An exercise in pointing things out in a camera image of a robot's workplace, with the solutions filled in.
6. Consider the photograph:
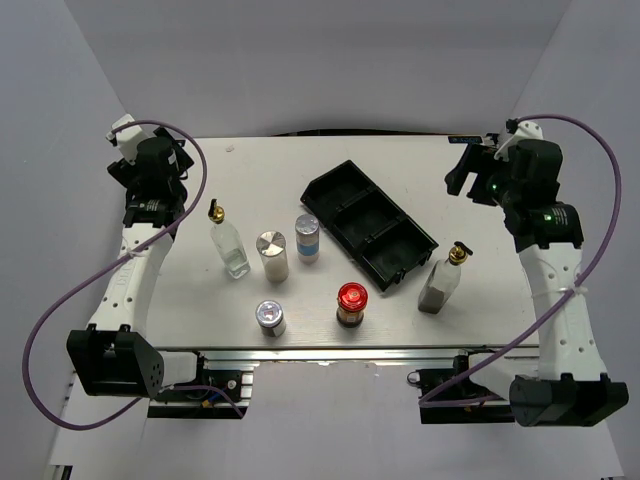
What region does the dark sauce glass bottle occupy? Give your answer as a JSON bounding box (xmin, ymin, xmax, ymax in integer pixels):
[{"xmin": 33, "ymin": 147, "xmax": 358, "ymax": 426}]
[{"xmin": 418, "ymin": 241, "xmax": 473, "ymax": 314}]

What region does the clear glass oil bottle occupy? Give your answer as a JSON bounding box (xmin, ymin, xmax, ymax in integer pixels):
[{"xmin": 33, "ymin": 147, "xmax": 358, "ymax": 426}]
[{"xmin": 208, "ymin": 199, "xmax": 250, "ymax": 279}]

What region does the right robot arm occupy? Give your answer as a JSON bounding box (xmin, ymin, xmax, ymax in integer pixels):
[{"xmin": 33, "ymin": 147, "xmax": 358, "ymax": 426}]
[{"xmin": 445, "ymin": 139, "xmax": 629, "ymax": 427}]

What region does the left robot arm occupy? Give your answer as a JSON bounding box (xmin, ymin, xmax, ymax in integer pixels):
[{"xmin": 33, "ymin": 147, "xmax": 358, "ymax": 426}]
[{"xmin": 66, "ymin": 126, "xmax": 212, "ymax": 399}]

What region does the black three-compartment tray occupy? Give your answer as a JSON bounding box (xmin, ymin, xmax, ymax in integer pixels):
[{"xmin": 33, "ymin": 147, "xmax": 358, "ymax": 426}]
[{"xmin": 300, "ymin": 160, "xmax": 438, "ymax": 292}]

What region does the silver-lid white powder jar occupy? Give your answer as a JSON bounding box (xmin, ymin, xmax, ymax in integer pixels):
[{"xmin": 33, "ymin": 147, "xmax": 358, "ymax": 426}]
[{"xmin": 256, "ymin": 230, "xmax": 289, "ymax": 283}]

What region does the blue-label spice shaker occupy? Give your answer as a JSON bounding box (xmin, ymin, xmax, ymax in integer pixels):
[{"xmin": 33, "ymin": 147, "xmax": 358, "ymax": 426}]
[{"xmin": 294, "ymin": 214, "xmax": 320, "ymax": 264}]

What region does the red-lid brown sauce jar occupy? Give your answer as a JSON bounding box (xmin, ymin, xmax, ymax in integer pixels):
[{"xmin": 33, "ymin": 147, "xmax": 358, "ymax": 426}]
[{"xmin": 336, "ymin": 282, "xmax": 368, "ymax": 328}]

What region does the silver-lid dark spice jar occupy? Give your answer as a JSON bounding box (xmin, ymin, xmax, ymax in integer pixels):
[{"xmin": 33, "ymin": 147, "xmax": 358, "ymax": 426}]
[{"xmin": 255, "ymin": 300, "xmax": 286, "ymax": 337}]

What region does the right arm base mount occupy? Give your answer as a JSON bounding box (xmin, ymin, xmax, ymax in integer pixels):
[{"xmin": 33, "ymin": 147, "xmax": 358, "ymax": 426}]
[{"xmin": 406, "ymin": 352, "xmax": 514, "ymax": 425}]

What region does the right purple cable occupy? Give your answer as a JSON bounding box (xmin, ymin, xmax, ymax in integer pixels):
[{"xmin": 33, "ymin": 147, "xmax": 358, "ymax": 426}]
[{"xmin": 417, "ymin": 113, "xmax": 623, "ymax": 409}]

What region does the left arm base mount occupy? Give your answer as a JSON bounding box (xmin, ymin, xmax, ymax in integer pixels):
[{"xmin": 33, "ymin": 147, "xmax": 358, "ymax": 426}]
[{"xmin": 147, "ymin": 355, "xmax": 257, "ymax": 420}]

